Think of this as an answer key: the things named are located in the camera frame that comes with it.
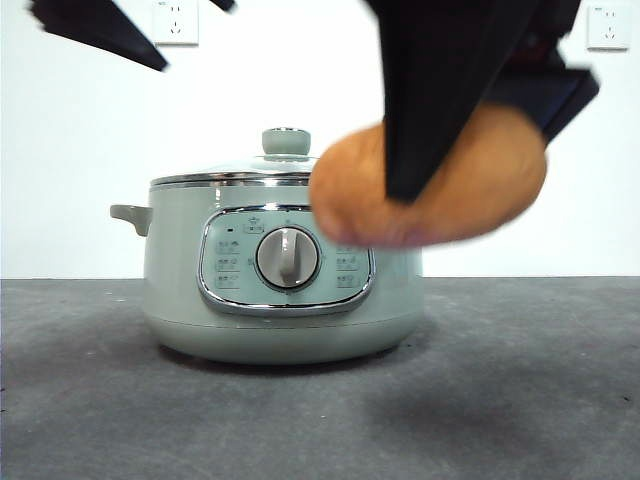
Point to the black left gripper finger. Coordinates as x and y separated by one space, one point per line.
224 3
105 30

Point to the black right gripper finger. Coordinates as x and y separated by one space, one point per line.
430 90
555 100

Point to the pale green electric cooking pot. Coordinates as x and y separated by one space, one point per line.
175 300

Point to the white wall socket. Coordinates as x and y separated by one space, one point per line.
175 25
607 27

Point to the brown potato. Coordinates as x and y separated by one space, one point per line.
475 200

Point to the glass lid with green knob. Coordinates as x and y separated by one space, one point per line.
285 142

